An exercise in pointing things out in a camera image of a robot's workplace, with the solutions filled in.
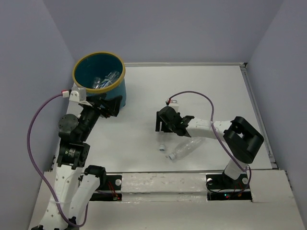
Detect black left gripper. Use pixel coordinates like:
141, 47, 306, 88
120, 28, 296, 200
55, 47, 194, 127
79, 92, 123, 140

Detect clear wide-mouth plastic jar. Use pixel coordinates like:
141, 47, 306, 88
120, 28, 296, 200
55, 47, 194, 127
92, 77, 102, 89

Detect clear bottle white cap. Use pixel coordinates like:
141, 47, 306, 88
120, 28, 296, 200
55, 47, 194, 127
166, 137, 206, 161

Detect small bottle black cap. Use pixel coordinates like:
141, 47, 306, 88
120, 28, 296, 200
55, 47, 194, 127
106, 71, 121, 81

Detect crushed clear plastic bottle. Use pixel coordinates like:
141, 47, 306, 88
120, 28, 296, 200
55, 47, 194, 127
158, 144, 166, 152

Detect clear bottle green white label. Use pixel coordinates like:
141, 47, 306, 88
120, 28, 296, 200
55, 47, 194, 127
99, 79, 117, 89

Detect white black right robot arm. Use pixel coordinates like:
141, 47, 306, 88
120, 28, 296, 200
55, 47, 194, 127
156, 106, 264, 188

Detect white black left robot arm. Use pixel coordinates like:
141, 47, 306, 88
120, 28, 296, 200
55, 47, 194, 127
27, 95, 122, 230

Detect teal bin yellow rim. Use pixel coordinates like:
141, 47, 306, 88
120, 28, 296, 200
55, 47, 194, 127
72, 52, 127, 108

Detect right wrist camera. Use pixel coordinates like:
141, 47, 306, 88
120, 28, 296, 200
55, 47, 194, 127
165, 99, 179, 112

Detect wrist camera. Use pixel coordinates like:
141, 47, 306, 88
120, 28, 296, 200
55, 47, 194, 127
165, 99, 179, 112
61, 87, 86, 104

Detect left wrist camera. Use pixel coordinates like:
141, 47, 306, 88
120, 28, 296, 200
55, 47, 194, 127
61, 87, 86, 104

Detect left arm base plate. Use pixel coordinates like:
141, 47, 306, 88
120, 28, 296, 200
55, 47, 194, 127
90, 174, 122, 202

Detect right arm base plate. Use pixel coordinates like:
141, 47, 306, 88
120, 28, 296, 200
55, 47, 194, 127
205, 173, 252, 201

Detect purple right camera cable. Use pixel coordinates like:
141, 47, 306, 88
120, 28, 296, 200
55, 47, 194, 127
167, 91, 251, 192

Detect purple camera cable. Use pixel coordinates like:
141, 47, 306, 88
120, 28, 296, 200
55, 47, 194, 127
26, 92, 89, 228
167, 91, 251, 192

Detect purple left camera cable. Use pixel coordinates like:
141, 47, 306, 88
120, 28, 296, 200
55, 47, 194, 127
26, 92, 89, 228

